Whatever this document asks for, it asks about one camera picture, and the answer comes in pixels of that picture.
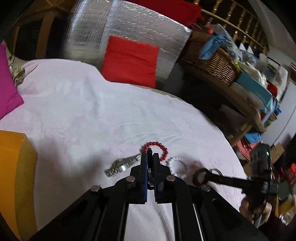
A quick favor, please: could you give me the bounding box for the clear pink bead bracelet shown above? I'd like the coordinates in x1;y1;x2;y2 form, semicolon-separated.
190;161;205;171

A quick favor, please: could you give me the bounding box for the silver metal wristwatch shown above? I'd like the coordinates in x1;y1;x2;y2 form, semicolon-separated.
104;154;142;177

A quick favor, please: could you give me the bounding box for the white bead bracelet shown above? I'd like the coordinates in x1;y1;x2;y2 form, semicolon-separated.
165;156;188;180

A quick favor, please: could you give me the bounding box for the red bead bracelet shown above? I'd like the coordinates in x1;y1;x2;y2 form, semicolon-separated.
141;141;169;162

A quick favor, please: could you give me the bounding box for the person right hand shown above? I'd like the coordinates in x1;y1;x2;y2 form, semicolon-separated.
239;198;272;225

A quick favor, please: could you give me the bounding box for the wooden side table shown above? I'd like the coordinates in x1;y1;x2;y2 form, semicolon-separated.
180;65;265;147

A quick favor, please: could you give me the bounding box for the teal box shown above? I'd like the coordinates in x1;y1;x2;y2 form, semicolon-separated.
236;72;273;110

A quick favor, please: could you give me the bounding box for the orange cardboard box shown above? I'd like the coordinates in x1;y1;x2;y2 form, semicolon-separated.
1;131;38;240

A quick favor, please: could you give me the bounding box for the wicker basket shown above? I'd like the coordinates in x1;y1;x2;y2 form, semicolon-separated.
183;38;241;86

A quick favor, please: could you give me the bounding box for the blue cloth in basket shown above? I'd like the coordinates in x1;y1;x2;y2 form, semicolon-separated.
199;34;229;60

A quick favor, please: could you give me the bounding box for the magenta cushion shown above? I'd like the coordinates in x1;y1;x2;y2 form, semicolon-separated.
0;44;24;118

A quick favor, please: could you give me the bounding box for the red cushion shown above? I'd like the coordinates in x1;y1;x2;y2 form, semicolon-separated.
101;36;159;88

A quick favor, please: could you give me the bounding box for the wooden stair railing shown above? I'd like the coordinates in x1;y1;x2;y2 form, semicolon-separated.
191;0;269;55

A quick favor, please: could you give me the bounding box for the red cloth on railing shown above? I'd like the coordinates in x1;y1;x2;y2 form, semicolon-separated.
129;0;202;27

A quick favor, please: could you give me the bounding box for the silver foil insulation panel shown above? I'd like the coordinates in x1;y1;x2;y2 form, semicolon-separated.
60;1;192;89

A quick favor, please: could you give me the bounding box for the wooden chair frame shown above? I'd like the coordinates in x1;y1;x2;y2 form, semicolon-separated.
4;8;69;61

